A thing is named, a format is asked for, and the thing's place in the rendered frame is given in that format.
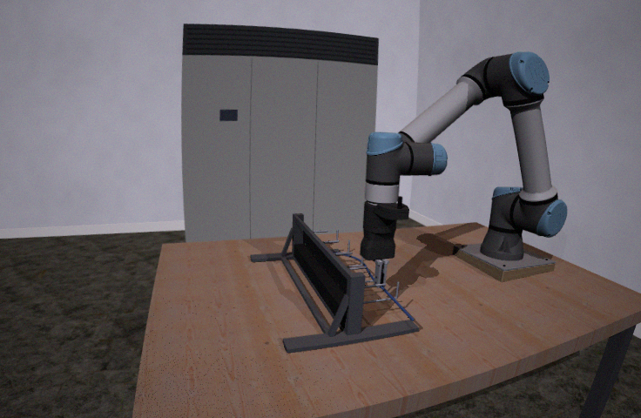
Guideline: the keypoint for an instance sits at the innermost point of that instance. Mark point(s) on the grey rack with cable hooks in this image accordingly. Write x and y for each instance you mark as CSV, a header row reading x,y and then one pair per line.
x,y
330,279

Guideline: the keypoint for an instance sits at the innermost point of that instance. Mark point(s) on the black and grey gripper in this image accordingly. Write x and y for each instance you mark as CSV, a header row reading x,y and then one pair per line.
x,y
374,245

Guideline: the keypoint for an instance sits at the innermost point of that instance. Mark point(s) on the blue cable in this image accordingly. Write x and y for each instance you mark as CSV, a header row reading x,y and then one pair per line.
x,y
393,299

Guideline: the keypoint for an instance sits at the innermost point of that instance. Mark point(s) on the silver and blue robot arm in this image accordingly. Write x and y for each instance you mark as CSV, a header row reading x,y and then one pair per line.
x,y
520,79

